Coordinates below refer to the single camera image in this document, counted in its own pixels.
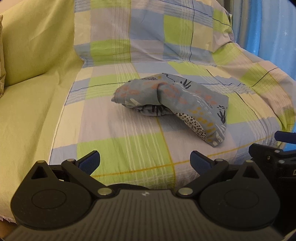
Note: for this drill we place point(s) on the beige cushion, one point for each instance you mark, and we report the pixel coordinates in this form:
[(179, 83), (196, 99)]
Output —
[(2, 67)]

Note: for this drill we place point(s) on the blue star curtain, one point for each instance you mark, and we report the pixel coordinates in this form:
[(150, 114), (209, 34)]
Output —
[(265, 29)]

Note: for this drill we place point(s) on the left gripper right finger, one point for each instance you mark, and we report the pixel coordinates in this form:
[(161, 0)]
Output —
[(209, 171)]

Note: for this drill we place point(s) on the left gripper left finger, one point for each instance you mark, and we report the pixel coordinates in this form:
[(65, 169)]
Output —
[(79, 172)]

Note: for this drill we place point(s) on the yellow green bed sheet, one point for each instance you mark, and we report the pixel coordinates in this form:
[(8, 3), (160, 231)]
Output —
[(41, 65)]

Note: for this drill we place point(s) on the plaid pillow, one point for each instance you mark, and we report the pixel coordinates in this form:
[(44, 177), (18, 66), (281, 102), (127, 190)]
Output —
[(113, 32)]

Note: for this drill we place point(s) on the blue patterned pajama garment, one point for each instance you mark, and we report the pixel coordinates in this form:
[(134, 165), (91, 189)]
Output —
[(200, 108)]

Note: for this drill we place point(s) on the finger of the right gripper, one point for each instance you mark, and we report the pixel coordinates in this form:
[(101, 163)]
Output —
[(285, 137)]

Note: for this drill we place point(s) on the plaid checkered bed sheet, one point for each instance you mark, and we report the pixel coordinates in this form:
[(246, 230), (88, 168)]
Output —
[(154, 151)]

